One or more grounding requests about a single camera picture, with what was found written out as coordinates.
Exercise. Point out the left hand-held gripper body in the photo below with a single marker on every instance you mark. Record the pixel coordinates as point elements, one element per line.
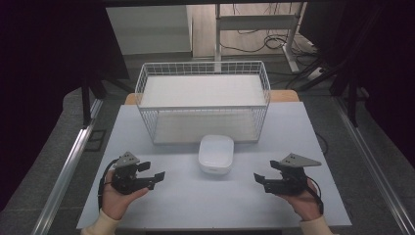
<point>125,178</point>

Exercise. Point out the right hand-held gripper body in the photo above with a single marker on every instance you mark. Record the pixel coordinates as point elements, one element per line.
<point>290,179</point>

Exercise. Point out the person's left hand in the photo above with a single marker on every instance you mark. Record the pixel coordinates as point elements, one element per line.
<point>119,200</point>

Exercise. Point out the person's right hand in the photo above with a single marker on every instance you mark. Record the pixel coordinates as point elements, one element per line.
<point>305,204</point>

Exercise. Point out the white square bowl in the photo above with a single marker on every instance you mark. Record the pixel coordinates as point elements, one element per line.
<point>216,155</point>

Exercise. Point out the black metal stand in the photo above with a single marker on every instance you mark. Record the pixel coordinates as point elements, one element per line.
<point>86,104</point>

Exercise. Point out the white power strip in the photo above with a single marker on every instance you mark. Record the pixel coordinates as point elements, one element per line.
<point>315,73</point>

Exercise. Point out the dark curtain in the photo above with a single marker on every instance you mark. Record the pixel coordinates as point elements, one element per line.
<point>42,81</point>
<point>385,65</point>

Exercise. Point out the black floor bracket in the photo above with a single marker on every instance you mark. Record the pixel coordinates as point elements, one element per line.
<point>95,140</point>

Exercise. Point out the aluminium rail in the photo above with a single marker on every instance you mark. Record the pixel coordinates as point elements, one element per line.
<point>375,166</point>
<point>70,163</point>

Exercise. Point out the white metal desk frame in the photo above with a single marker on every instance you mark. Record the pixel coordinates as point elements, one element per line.
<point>257,22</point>

